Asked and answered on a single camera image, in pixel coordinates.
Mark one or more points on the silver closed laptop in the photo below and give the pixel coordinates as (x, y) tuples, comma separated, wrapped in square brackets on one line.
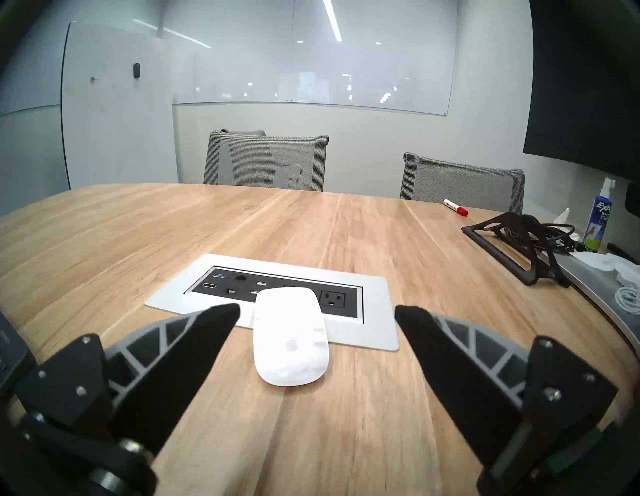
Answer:
[(595, 290)]

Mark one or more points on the small black whiteboard eraser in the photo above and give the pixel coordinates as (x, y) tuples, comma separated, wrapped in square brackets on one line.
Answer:
[(136, 70)]

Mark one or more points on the grey office chair with armrests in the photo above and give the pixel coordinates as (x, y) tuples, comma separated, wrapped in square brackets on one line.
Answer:
[(243, 132)]

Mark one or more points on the silver table power outlet panel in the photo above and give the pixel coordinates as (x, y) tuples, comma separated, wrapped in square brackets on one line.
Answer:
[(370, 310)]

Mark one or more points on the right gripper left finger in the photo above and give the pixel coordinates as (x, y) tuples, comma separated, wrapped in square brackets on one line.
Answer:
[(170, 360)]

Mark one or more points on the whiteboard cleaner spray bottle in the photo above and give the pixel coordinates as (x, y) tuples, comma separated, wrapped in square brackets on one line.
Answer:
[(597, 220)]

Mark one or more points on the crumpled white tissue on laptop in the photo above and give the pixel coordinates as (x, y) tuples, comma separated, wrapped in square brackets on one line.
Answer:
[(605, 261)]

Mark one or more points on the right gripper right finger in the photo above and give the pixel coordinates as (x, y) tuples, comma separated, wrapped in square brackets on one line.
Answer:
[(475, 380)]

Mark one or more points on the large black wall screen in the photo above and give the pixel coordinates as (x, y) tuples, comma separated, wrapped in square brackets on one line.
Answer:
[(585, 80)]

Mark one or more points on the glass wall whiteboard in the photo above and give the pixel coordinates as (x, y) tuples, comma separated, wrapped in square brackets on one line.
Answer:
[(300, 60)]

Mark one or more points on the grey mesh chair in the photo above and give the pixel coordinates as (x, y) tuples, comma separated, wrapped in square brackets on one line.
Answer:
[(460, 185), (265, 162)]

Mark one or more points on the black laptop stand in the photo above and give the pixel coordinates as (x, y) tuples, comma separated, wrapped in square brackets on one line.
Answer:
[(505, 250)]

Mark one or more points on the white computer mouse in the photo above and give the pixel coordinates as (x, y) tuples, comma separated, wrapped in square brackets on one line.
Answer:
[(290, 340)]

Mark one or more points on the red capped whiteboard marker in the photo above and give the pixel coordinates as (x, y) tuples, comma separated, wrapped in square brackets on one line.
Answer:
[(455, 207)]

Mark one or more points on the freestanding white whiteboard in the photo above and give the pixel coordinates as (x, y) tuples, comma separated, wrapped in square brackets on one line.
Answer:
[(120, 125)]

